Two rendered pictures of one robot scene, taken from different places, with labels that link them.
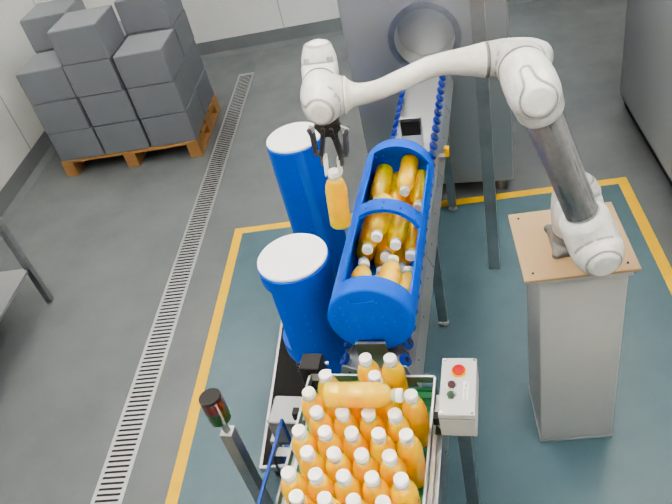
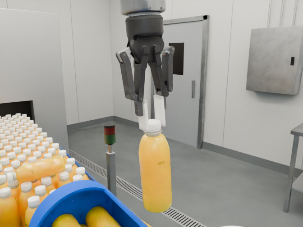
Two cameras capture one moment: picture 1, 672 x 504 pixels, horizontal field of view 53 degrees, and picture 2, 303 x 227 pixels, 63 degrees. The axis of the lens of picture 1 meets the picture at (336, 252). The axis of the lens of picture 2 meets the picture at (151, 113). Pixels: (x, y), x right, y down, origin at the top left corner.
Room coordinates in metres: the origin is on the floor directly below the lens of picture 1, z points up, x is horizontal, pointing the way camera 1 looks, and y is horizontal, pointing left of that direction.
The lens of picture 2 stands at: (2.12, -0.51, 1.63)
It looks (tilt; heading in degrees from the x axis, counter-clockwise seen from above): 13 degrees down; 123
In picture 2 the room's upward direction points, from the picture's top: straight up
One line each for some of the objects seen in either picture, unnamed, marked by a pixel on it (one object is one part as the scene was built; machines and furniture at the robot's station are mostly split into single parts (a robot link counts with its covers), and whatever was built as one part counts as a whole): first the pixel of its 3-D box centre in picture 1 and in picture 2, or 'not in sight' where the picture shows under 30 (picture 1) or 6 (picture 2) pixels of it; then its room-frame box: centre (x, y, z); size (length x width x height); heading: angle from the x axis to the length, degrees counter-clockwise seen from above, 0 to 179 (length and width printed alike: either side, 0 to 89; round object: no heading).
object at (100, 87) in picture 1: (119, 79); not in sight; (5.39, 1.35, 0.59); 1.20 x 0.80 x 1.19; 78
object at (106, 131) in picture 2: (212, 403); (109, 129); (1.23, 0.44, 1.23); 0.06 x 0.06 x 0.04
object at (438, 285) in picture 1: (437, 280); not in sight; (2.43, -0.46, 0.31); 0.06 x 0.06 x 0.63; 70
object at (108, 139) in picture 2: (217, 412); (109, 138); (1.23, 0.44, 1.18); 0.06 x 0.06 x 0.05
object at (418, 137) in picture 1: (411, 132); not in sight; (2.72, -0.49, 1.00); 0.10 x 0.04 x 0.15; 70
